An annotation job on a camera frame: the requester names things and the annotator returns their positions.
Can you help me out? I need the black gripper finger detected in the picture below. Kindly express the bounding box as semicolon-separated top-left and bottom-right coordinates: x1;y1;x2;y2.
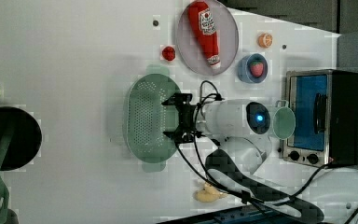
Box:
161;92;193;105
164;132;194;144

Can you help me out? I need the black frying pan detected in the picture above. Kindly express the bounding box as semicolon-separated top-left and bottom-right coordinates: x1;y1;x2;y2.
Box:
0;106;42;171

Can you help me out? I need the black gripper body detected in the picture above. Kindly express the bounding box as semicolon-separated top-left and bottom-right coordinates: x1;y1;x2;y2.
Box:
178;103;200;139

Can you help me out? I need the toy strawberry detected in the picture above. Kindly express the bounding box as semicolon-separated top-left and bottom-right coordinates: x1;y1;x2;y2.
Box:
250;62;264;77

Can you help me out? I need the blue bowl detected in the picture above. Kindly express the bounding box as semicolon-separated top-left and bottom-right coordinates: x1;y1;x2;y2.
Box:
238;53;268;83

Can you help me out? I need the peeled toy banana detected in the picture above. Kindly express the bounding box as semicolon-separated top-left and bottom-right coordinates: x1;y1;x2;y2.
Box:
195;183;227;203

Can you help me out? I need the red toy tomato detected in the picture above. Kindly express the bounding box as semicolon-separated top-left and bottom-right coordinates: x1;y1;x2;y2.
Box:
161;46;175;62

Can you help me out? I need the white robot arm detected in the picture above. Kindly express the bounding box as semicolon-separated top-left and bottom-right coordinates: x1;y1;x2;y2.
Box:
162;93;358;224

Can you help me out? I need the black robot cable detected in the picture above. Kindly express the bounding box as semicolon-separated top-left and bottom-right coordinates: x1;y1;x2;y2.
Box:
173;79;358;224

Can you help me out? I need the black silver toaster oven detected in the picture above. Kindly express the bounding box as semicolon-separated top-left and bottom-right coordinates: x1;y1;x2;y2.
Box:
282;69;358;167

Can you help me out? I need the light green mug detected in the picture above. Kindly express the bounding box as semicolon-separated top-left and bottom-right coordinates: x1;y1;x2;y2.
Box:
268;100;296;140

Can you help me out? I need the green plastic strainer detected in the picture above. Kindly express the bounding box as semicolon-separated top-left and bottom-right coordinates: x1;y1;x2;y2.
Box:
123;64;180;173

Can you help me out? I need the grey round plate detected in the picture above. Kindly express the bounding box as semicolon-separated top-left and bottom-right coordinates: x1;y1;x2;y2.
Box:
175;0;239;76

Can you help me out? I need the red ketchup bottle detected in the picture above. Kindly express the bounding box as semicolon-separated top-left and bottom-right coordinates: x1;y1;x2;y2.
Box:
187;1;221;69

